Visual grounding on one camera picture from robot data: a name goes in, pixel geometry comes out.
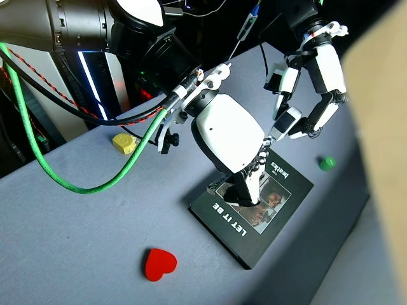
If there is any black Let It Be book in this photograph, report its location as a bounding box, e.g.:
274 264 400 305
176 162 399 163
188 148 315 270

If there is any large pale backdrop board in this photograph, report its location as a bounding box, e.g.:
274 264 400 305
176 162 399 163
341 0 407 223

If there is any thick black cable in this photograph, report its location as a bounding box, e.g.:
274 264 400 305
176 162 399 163
0 50 179 127

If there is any green cylinder block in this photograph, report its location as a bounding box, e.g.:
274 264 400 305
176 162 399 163
319 155 337 172

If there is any thick green cable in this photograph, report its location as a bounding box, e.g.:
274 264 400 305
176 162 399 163
0 42 167 195

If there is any yellow block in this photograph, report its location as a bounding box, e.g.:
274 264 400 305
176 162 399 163
111 133 139 156

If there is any computer tower with light strip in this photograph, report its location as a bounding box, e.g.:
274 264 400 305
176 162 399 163
0 43 131 150

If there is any red heart block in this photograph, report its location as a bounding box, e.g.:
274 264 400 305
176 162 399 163
142 248 178 282

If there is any white cable with blue plug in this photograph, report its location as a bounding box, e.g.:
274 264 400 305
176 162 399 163
228 0 262 62

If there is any grey table cloth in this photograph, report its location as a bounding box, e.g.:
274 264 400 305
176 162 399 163
0 41 371 305

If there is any red black twisted cable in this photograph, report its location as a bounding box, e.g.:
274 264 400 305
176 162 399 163
4 46 165 125

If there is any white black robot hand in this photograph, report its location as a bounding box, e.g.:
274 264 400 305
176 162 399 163
191 93 272 208
263 43 349 141

